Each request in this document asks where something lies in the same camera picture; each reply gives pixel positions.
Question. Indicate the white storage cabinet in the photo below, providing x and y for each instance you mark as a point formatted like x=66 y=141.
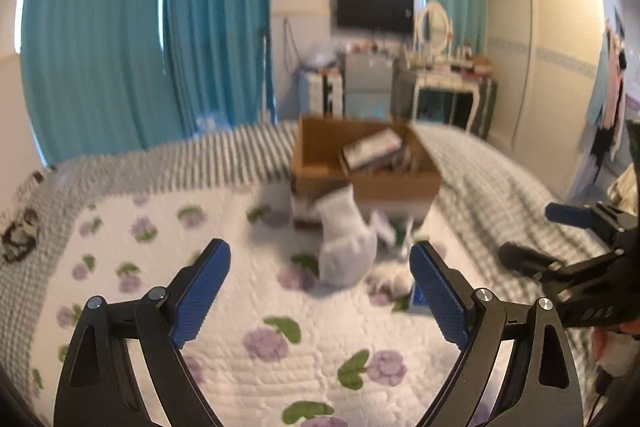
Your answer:
x=324 y=94

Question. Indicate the cream wardrobe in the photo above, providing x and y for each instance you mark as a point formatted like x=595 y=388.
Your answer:
x=542 y=57

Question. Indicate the white oval vanity mirror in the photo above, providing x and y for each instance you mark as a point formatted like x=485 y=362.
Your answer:
x=432 y=27

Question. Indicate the blue packet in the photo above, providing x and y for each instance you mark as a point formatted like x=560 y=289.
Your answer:
x=417 y=299

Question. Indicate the black and white plush toy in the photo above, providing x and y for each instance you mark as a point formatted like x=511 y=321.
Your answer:
x=20 y=232

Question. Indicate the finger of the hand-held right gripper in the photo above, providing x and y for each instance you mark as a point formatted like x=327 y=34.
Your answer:
x=525 y=259
x=570 y=213

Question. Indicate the white dressing table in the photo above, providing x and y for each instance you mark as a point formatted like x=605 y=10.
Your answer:
x=445 y=87

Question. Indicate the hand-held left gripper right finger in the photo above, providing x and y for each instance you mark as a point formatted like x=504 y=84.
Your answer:
x=439 y=292

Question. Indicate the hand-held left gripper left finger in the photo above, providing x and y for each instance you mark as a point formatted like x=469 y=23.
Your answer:
x=202 y=287

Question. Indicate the hanging clothes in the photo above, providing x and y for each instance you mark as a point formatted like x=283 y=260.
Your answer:
x=607 y=92

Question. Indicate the grey chair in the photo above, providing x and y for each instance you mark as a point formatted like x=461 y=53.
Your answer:
x=367 y=82

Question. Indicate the small fluffy white toy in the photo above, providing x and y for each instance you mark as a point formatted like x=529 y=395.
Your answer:
x=390 y=279

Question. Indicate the floral white quilt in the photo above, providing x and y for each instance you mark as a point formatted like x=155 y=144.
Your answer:
x=240 y=307

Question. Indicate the cardboard box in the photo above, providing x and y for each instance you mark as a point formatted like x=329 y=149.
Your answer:
x=360 y=167

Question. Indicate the book in box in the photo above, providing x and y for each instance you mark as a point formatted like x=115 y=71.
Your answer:
x=372 y=148

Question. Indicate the black wall television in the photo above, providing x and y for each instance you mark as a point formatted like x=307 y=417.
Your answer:
x=375 y=8

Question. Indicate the floral quilted bedspread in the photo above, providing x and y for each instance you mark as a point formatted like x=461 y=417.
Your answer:
x=165 y=162

